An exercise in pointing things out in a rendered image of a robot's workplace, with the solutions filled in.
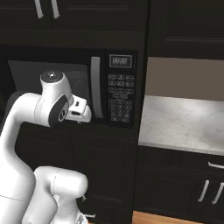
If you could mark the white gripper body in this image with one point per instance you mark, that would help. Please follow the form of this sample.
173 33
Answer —
81 115

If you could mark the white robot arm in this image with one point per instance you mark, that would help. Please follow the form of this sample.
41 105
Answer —
17 163

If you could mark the black microwave oven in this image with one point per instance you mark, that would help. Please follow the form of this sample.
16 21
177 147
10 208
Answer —
121 93

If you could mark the black microwave door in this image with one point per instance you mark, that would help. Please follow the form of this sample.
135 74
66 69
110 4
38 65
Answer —
29 75

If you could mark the black base cupboard door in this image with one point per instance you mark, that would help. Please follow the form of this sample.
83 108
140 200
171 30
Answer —
217 213
105 169
169 189
46 145

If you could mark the black drawer front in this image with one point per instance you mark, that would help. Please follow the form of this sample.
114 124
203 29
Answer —
192 163

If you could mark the black wall cupboard door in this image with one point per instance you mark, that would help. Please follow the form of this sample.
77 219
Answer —
20 13
189 26
99 14

